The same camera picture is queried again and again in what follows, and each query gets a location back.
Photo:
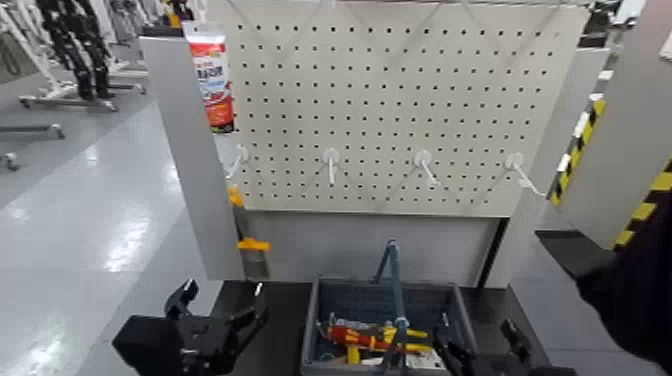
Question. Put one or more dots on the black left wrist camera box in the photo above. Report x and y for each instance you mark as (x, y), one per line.
(149, 344)

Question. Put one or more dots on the white label card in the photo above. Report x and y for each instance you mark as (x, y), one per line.
(420, 360)

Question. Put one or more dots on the white metal pegboard hook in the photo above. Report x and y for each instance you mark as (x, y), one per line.
(514, 160)
(240, 154)
(331, 156)
(422, 158)

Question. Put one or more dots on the grey narrow side panel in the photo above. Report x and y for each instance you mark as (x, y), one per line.
(189, 157)

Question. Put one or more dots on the beige perforated pegboard panel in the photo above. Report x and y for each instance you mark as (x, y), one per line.
(378, 94)

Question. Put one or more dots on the grey wheeled floor base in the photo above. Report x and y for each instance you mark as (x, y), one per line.
(31, 129)

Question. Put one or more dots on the red white sealant tube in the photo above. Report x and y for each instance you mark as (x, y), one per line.
(212, 73)

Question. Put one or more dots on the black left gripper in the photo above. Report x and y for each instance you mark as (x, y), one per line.
(207, 344)

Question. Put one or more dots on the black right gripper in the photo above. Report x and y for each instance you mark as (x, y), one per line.
(498, 367)

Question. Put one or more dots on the grey plastic tool crate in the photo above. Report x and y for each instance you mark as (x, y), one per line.
(315, 325)

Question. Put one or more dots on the black robot on stand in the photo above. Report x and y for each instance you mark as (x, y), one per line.
(78, 47)

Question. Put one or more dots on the person in black clothing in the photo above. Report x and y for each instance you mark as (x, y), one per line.
(635, 299)

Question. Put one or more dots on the white wheeled metal stand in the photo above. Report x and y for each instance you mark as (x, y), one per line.
(36, 63)

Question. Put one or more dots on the grey partition with hazard tape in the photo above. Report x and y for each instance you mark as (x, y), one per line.
(624, 131)

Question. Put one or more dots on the grey wide side panel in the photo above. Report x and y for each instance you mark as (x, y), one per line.
(525, 246)

